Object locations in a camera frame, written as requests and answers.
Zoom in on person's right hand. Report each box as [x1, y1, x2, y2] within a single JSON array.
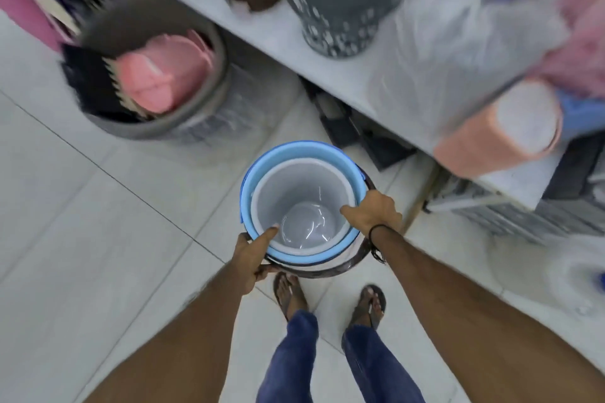
[[340, 190, 403, 236]]

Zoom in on person's left hand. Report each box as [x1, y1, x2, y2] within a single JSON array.
[[230, 225, 280, 297]]

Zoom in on white plastic bucket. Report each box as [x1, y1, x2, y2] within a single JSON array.
[[251, 157, 358, 250]]

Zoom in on light blue plastic bucket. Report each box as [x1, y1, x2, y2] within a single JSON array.
[[239, 140, 370, 267]]

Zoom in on person's left forearm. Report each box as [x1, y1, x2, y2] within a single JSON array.
[[84, 267, 252, 403]]

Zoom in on person's right forearm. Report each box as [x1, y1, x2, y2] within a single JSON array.
[[370, 225, 605, 403]]

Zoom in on black wristband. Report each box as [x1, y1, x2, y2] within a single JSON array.
[[368, 224, 394, 265]]

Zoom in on person's left sandalled foot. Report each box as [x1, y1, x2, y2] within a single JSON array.
[[273, 271, 310, 323]]

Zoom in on person's sandalled foot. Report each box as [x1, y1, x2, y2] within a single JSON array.
[[349, 284, 387, 331], [273, 271, 310, 323]]

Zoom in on black plastic crate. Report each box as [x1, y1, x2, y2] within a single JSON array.
[[299, 76, 418, 172]]

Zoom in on person's right sandalled foot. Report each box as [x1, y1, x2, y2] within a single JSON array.
[[349, 284, 387, 331]]

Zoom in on person's left leg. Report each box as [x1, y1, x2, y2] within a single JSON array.
[[256, 310, 320, 403]]

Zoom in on person's leg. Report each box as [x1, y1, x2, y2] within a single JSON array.
[[256, 310, 320, 403], [341, 324, 426, 403]]

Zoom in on clear wrapped grey basket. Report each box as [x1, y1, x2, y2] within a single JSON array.
[[172, 60, 286, 145]]

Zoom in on person's right leg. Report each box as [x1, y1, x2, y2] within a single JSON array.
[[341, 324, 426, 403]]

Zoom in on peach plastic bin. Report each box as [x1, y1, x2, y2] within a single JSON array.
[[432, 78, 564, 180]]

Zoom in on grey slatted plastic basket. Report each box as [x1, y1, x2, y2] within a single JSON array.
[[423, 133, 605, 247]]

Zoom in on white shelf board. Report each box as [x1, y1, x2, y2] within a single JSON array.
[[92, 0, 570, 212]]

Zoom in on clear plastic wrap bag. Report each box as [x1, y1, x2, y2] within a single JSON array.
[[368, 0, 570, 149]]

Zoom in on pink plastic dustpan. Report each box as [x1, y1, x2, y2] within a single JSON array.
[[115, 31, 216, 116]]

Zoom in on white plastic-wrapped item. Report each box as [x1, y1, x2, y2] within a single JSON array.
[[543, 233, 605, 319]]

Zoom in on black plastic basket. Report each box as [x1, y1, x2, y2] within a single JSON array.
[[60, 43, 145, 124]]

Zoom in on blue plastic tub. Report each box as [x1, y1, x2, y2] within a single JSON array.
[[557, 90, 605, 143]]

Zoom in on large grey round bin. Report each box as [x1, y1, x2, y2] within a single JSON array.
[[77, 0, 233, 142]]

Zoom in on pink item in plastic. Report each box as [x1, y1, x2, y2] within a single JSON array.
[[527, 0, 605, 100]]

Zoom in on pink rolled mat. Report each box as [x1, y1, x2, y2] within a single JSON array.
[[0, 0, 66, 53]]

